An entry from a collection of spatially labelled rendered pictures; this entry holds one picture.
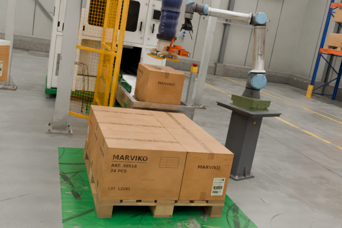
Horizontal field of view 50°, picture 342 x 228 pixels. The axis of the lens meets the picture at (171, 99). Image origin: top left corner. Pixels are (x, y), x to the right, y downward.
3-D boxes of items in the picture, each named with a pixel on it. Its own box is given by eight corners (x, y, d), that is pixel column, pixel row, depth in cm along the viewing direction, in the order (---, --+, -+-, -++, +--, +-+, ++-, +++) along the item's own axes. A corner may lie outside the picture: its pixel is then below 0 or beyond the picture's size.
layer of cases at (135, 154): (85, 142, 375) (90, 105, 367) (176, 148, 408) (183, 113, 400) (100, 199, 264) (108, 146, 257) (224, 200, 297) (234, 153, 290)
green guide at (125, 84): (105, 70, 605) (105, 65, 603) (111, 72, 609) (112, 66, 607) (122, 91, 457) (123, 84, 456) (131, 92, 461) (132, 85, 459)
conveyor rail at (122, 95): (102, 79, 607) (103, 68, 603) (105, 80, 609) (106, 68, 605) (130, 119, 393) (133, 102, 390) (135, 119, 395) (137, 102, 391)
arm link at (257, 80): (263, 88, 376) (266, 13, 367) (266, 90, 359) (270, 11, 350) (248, 88, 377) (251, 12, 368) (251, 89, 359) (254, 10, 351)
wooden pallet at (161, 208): (83, 155, 378) (85, 142, 375) (174, 160, 411) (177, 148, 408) (97, 218, 267) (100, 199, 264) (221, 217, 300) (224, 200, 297)
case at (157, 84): (134, 94, 454) (138, 62, 447) (165, 97, 466) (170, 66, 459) (144, 106, 398) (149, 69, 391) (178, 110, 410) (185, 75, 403)
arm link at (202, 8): (208, 5, 368) (196, 3, 368) (209, 4, 356) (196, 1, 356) (206, 15, 369) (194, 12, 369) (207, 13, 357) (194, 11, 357)
